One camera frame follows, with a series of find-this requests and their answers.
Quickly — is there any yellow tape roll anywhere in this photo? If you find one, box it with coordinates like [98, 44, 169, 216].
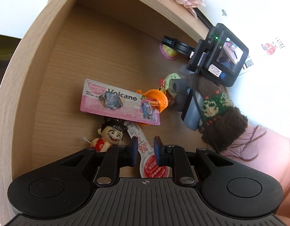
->
[159, 44, 178, 60]

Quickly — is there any grinning boy figure keychain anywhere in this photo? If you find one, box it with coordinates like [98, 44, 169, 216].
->
[82, 117, 128, 153]

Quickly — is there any pink sleeve forearm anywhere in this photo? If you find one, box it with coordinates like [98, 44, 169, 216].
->
[220, 125, 290, 225]

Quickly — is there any orange plastic cup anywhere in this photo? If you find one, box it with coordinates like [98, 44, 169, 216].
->
[136, 88, 169, 122]

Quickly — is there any pink Volcano snack pack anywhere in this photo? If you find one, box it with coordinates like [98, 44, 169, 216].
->
[80, 79, 160, 125]

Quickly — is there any yellow cat figure keychain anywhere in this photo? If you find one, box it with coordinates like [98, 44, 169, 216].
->
[158, 73, 181, 105]

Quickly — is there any red round jelly stick pack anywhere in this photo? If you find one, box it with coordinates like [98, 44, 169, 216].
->
[125, 121, 170, 179]

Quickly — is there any white desk drawer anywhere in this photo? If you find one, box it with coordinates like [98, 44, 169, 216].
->
[0, 0, 208, 225]

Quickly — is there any right hand in knit glove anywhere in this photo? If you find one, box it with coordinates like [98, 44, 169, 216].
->
[191, 74, 247, 153]

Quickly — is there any black camera box with screen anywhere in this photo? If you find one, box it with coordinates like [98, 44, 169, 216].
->
[187, 23, 249, 87]

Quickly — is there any white aigo computer case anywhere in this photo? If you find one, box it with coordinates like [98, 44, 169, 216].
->
[199, 0, 290, 43]

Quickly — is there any white poster board red print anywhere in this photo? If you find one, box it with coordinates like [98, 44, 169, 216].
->
[239, 36, 287, 76]

